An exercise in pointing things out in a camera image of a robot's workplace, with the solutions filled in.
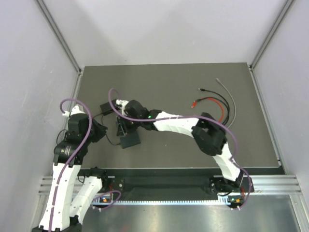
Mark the right aluminium frame post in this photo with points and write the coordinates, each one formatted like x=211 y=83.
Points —
x=272 y=32

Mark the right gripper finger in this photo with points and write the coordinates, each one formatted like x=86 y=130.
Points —
x=130 y=129
x=120 y=129

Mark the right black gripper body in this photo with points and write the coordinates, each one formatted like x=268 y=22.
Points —
x=126 y=122

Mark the aluminium front rail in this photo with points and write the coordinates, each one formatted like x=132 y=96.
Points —
x=261 y=184

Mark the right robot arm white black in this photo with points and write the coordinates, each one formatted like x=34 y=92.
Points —
x=208 y=134

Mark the aluminium frame post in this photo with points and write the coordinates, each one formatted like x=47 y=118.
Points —
x=59 y=36
x=272 y=32

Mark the black ethernet cable long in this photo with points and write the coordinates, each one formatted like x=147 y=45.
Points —
x=223 y=101

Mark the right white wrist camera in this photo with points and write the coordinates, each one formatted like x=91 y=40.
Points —
x=121 y=104

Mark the black ethernet cable short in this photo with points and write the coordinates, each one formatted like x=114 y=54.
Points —
x=222 y=118

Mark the slotted grey cable duct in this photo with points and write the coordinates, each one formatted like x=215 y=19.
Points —
x=218 y=200

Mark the black power adapter brick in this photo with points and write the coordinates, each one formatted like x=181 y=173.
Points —
x=106 y=109

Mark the black network switch box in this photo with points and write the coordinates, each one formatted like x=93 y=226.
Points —
x=130 y=140

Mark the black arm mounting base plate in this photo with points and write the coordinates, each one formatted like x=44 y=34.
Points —
x=185 y=192

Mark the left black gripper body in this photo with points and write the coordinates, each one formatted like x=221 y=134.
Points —
x=93 y=136

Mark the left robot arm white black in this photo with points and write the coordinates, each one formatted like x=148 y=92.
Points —
x=65 y=212

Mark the left aluminium frame post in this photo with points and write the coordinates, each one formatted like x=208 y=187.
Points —
x=59 y=36

